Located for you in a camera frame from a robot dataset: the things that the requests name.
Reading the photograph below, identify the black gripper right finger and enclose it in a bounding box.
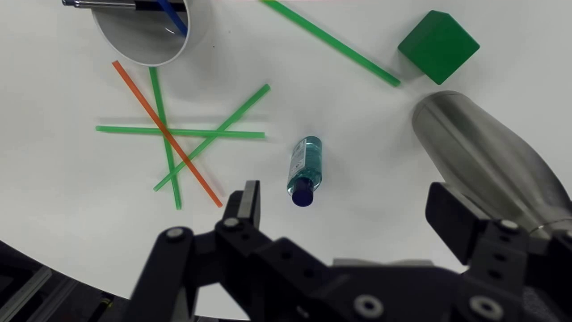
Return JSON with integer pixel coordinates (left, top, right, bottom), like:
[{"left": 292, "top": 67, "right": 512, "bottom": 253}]
[{"left": 426, "top": 180, "right": 572, "bottom": 322}]

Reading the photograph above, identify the orange plastic straw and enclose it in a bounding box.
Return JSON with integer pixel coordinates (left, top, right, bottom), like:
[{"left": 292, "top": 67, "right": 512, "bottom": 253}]
[{"left": 111, "top": 58, "right": 226, "bottom": 209}]

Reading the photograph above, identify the small teal bottle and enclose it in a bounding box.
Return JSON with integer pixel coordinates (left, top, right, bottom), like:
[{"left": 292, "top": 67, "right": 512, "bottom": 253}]
[{"left": 287, "top": 133, "right": 324, "bottom": 209}]

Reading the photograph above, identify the clear plastic cup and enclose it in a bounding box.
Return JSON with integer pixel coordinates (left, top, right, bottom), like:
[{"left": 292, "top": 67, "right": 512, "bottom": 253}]
[{"left": 92, "top": 0, "right": 194, "bottom": 67}]

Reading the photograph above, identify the silver metal bottle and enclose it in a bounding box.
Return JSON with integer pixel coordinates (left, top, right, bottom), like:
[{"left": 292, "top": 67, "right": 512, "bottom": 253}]
[{"left": 410, "top": 89, "right": 572, "bottom": 239}]

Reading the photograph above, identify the green cube block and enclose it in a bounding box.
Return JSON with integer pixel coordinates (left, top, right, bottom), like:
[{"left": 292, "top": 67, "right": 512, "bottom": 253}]
[{"left": 397, "top": 8, "right": 481, "bottom": 85}]

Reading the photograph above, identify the blue pen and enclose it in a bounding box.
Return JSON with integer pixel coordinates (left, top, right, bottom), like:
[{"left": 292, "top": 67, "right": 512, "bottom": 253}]
[{"left": 156, "top": 0, "right": 190, "bottom": 37}]

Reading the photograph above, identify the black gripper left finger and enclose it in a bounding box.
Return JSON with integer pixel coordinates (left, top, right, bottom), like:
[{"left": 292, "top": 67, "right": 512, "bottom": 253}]
[{"left": 127, "top": 178, "right": 333, "bottom": 322}]

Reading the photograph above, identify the long green plastic straw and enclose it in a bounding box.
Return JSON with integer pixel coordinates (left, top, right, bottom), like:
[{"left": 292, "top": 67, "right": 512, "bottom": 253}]
[{"left": 260, "top": 0, "right": 403, "bottom": 89}]

